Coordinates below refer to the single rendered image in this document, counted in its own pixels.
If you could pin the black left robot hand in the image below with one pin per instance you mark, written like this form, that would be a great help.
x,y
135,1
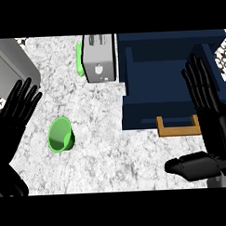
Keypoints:
x,y
13,116

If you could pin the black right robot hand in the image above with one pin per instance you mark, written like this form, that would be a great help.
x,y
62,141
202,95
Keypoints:
x,y
211,113

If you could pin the green cup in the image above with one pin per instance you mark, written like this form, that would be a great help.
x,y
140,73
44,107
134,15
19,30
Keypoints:
x,y
60,135

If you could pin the navy blue drawer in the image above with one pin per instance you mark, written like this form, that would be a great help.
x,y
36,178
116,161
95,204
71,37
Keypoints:
x,y
160,88

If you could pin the grey appliance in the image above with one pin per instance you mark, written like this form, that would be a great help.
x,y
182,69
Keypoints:
x,y
10,68

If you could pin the navy blue cabinet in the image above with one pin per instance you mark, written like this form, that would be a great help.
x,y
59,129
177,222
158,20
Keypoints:
x,y
174,45

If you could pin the green object behind toaster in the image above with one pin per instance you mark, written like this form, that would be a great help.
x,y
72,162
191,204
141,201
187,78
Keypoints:
x,y
79,59

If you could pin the silver toaster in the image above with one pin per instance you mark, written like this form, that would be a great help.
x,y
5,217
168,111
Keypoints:
x,y
99,58

